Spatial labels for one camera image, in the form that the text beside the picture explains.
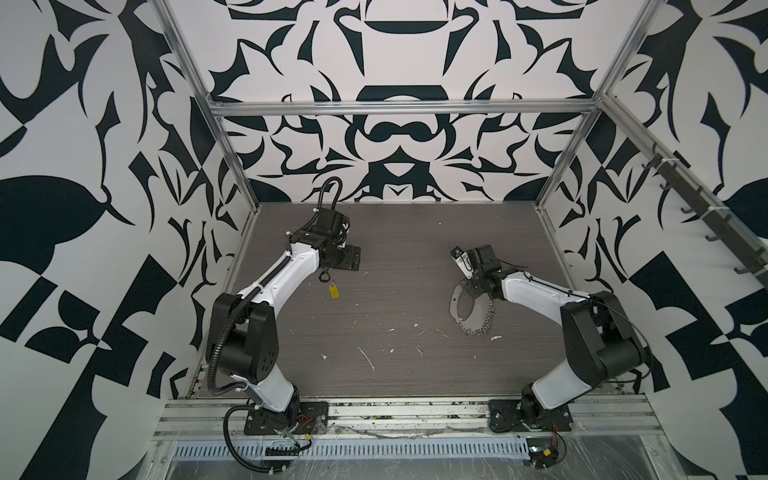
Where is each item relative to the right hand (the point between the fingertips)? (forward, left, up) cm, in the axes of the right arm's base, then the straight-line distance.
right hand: (478, 273), depth 94 cm
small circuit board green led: (-45, -8, -7) cm, 46 cm away
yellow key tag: (-3, +45, -4) cm, 46 cm away
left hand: (+2, +40, +9) cm, 41 cm away
